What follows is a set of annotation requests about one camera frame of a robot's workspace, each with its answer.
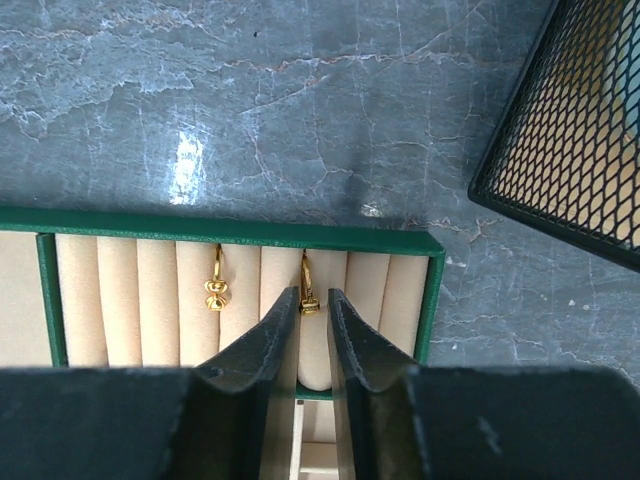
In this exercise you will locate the black wire shelf rack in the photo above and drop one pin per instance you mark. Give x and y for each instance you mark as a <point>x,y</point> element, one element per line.
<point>564,156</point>

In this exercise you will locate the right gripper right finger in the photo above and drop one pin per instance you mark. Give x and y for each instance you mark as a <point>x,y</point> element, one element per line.
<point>397,419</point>

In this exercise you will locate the green jewelry tray insert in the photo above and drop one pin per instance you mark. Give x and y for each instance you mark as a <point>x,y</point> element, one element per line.
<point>136,291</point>

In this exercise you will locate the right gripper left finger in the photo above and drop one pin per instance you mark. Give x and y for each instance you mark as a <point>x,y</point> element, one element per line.
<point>228,418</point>

